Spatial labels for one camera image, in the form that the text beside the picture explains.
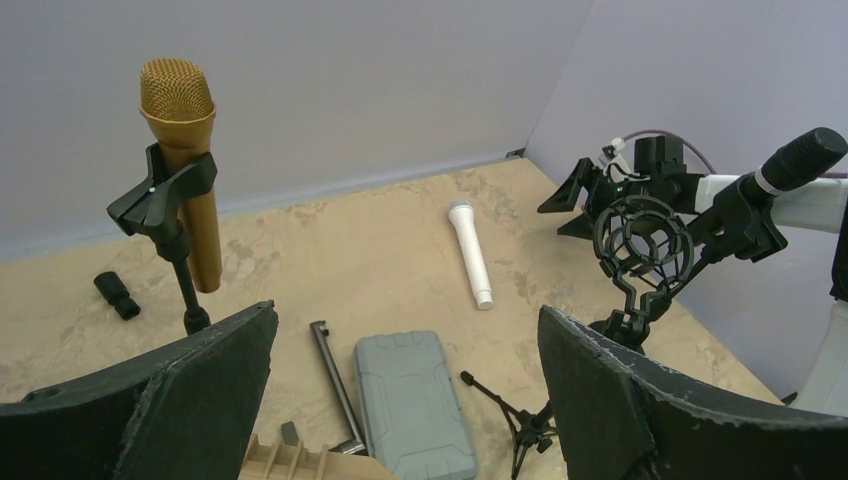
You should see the gold microphone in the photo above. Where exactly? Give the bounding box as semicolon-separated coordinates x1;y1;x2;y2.
139;58;223;294

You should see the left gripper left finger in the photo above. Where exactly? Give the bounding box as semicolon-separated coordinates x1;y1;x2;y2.
1;301;279;479

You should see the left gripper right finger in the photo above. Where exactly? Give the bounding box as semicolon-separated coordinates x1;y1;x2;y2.
537;306;847;479

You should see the black microphone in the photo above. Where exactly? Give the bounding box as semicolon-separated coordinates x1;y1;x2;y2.
687;127;847;252

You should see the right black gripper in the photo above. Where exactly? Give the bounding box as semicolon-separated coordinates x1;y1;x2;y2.
537;134;702;240

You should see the tan hard case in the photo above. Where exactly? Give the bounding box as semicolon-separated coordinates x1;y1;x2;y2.
238;433;396;480

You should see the small black adapter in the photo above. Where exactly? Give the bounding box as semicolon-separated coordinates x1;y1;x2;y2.
93;271;141;320

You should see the grey plastic case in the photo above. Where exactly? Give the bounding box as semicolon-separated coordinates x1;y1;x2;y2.
353;330;479;480

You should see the black tripod shock mount stand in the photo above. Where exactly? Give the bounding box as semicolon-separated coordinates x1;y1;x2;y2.
459;195;694;479

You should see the white microphone silver grille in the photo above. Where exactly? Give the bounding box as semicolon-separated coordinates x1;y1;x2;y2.
448;200;494;311

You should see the black clip stand round base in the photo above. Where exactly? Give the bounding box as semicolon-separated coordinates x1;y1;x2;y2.
107;143;217;335

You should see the grey metal T-bar tool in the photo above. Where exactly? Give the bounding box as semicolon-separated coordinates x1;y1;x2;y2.
309;320;370;456

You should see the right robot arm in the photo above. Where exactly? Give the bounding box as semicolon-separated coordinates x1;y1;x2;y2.
539;127;847;416

